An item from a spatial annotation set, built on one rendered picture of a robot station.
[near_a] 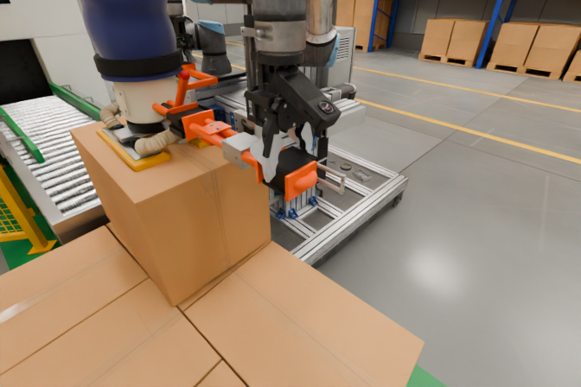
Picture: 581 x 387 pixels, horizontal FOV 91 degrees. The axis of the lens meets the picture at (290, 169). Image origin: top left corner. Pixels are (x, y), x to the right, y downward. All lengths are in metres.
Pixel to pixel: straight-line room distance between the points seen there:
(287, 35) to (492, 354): 1.63
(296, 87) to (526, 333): 1.72
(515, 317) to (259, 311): 1.37
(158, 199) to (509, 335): 1.67
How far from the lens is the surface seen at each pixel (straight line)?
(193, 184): 0.79
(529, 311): 2.03
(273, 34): 0.43
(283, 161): 0.51
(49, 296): 1.28
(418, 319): 1.73
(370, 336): 0.98
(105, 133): 1.12
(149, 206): 0.76
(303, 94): 0.43
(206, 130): 0.68
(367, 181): 2.16
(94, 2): 0.89
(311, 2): 0.99
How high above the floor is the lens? 1.38
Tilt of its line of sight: 32 degrees down
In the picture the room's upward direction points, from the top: straight up
